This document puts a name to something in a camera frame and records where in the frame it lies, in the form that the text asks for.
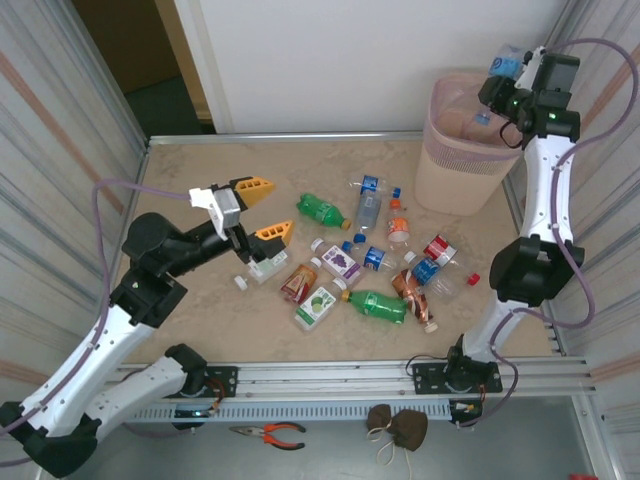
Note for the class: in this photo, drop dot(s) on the white green label bottle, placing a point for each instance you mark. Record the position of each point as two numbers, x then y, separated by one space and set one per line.
270 269

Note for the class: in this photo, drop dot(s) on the green soda bottle yellow cap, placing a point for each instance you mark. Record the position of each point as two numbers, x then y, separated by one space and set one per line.
377 305
320 209

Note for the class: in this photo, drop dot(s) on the red tea label bottle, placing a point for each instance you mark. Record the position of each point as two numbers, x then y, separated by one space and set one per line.
297 284

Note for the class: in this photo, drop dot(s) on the purple grape label bottle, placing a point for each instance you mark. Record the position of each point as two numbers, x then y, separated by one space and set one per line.
340 261

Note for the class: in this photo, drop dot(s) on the lime label bottle white cap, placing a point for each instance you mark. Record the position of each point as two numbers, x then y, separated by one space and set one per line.
316 305

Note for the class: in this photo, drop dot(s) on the clear bottle grey-blue label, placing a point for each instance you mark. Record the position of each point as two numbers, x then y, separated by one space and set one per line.
369 210

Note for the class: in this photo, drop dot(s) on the short pepsi bottle blue cap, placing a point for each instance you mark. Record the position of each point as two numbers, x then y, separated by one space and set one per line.
374 257

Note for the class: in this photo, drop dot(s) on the orange label bottle orange cap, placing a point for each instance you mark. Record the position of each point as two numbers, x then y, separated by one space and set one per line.
398 226

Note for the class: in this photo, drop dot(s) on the brown coffee bottle beige cap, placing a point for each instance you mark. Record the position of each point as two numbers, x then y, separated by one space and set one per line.
412 295

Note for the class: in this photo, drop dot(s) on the blue label bottle white cap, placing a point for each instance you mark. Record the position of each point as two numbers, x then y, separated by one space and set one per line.
425 270

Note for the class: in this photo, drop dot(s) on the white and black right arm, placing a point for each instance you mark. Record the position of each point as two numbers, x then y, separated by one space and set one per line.
542 190

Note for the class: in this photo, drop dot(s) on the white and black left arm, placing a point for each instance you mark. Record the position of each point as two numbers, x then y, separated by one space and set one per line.
75 370

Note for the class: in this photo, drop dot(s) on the pink plastic bin liner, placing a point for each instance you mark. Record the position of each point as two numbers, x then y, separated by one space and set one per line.
450 95

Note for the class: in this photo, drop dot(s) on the beige ribbed waste bin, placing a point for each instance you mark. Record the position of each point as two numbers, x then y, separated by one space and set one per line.
445 185

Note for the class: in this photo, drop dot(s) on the long pepsi bottle blue cap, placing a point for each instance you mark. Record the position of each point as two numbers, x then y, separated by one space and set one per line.
371 184

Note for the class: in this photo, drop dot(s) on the red label bottle red cap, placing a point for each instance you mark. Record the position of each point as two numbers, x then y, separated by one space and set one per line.
440 248

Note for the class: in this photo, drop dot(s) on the brown wooden door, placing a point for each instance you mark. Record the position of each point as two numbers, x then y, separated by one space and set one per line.
130 45

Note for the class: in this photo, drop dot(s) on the small red object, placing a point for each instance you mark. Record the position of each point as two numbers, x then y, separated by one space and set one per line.
580 477

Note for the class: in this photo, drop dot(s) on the aluminium table edge rail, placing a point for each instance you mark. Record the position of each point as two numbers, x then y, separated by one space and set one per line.
285 136

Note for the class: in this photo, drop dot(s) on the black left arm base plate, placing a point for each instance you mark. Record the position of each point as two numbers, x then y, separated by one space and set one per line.
225 375

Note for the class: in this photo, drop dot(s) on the aluminium mounting rail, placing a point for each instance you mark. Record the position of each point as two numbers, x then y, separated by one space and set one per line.
325 377

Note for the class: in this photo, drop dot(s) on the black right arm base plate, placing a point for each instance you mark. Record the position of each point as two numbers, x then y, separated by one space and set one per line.
425 372

